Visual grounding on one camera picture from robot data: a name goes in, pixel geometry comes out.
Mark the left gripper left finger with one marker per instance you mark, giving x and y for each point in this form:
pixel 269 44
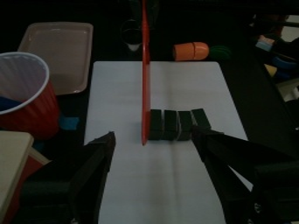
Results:
pixel 78 180

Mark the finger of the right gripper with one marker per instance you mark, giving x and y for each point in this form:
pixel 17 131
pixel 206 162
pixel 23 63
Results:
pixel 154 8
pixel 135 8

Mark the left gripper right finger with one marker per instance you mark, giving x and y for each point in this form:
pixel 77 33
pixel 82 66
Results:
pixel 249 175

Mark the red plastic toy knife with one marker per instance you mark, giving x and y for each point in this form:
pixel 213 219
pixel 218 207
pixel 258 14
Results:
pixel 146 87

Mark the white cutting board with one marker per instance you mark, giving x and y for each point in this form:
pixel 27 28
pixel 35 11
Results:
pixel 171 180

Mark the orange toy carrot green top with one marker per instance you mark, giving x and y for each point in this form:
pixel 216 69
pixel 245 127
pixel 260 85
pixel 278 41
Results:
pixel 192 51

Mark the blue tape patch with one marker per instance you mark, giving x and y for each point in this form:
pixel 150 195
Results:
pixel 70 122

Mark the red plastic cup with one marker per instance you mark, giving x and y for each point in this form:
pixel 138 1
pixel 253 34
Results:
pixel 35 113

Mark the pink and blue small block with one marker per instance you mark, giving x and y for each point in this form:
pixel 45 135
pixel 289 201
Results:
pixel 266 42

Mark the blue plastic utensil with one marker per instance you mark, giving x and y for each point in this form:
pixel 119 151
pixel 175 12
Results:
pixel 9 103

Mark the blue tape roll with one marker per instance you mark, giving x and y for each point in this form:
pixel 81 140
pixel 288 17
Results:
pixel 285 63

